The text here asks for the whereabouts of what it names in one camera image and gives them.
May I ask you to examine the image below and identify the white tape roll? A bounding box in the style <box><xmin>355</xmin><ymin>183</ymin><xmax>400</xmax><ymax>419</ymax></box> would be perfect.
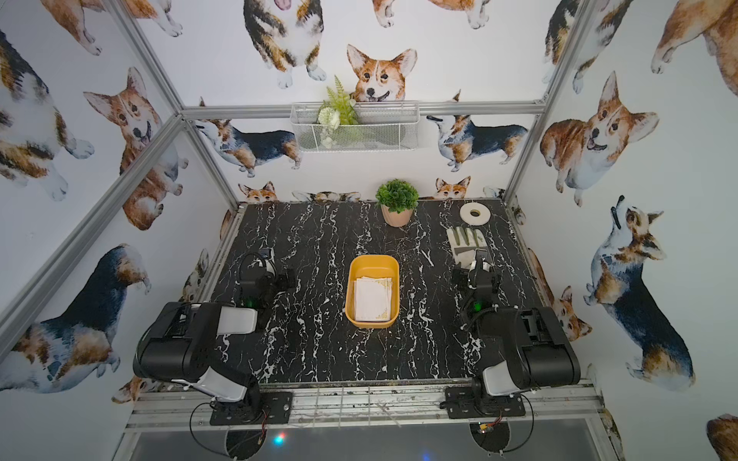
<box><xmin>459</xmin><ymin>202</ymin><xmax>491</xmax><ymax>226</ymax></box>

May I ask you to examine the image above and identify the stack of stationery paper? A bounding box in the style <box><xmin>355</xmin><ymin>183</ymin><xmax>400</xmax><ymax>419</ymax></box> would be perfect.
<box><xmin>354</xmin><ymin>277</ymin><xmax>392</xmax><ymax>323</ymax></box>

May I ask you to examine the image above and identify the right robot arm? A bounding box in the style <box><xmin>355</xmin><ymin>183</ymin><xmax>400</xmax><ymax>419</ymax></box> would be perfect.
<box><xmin>461</xmin><ymin>250</ymin><xmax>582</xmax><ymax>399</ymax></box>

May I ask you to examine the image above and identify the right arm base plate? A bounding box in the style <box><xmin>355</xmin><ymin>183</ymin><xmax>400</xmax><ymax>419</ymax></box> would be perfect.
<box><xmin>439</xmin><ymin>386</ymin><xmax>527</xmax><ymax>420</ymax></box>

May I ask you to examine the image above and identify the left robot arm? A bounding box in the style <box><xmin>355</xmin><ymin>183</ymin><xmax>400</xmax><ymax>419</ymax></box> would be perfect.
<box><xmin>134</xmin><ymin>268</ymin><xmax>296</xmax><ymax>426</ymax></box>

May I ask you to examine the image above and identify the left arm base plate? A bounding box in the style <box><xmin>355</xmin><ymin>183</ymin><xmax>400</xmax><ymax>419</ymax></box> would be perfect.
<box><xmin>209</xmin><ymin>392</ymin><xmax>294</xmax><ymax>426</ymax></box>

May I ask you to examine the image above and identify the artificial fern with flower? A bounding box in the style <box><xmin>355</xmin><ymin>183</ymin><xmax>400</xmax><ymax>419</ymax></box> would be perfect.
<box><xmin>317</xmin><ymin>77</ymin><xmax>359</xmax><ymax>149</ymax></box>

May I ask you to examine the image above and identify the white wire wall basket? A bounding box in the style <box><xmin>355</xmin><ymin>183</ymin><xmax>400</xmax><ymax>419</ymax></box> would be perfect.
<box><xmin>289</xmin><ymin>102</ymin><xmax>420</xmax><ymax>153</ymax></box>

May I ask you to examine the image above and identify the potted green plant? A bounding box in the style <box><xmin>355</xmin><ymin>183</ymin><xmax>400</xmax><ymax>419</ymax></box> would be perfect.
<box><xmin>376</xmin><ymin>179</ymin><xmax>419</xmax><ymax>228</ymax></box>

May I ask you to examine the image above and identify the yellow plastic storage box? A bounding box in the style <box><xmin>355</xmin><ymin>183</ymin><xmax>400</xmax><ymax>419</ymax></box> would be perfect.
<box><xmin>345</xmin><ymin>255</ymin><xmax>400</xmax><ymax>330</ymax></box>

